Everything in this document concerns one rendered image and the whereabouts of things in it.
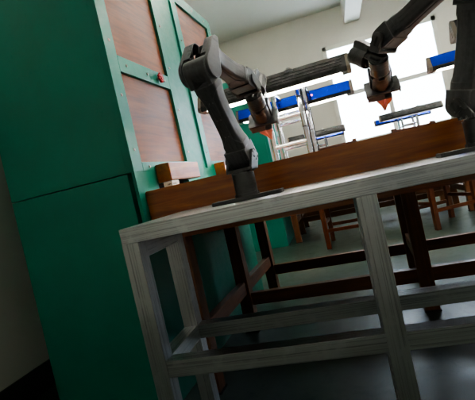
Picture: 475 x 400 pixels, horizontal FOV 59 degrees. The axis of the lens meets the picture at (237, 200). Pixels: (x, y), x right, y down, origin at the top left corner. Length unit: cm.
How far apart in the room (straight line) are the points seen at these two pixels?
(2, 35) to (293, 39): 551
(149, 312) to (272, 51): 612
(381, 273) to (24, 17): 150
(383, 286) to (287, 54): 611
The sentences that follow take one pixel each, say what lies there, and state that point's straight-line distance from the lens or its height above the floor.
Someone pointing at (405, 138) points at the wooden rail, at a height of 74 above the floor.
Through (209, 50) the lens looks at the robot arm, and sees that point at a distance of 111.
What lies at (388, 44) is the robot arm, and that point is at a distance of 131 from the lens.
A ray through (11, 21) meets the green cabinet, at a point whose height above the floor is 149.
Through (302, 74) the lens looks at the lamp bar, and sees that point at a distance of 170.
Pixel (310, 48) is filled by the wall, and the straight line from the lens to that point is 692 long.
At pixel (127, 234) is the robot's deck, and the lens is 109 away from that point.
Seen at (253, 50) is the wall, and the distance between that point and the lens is 703.
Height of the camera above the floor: 71
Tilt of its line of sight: 2 degrees down
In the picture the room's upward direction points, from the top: 13 degrees counter-clockwise
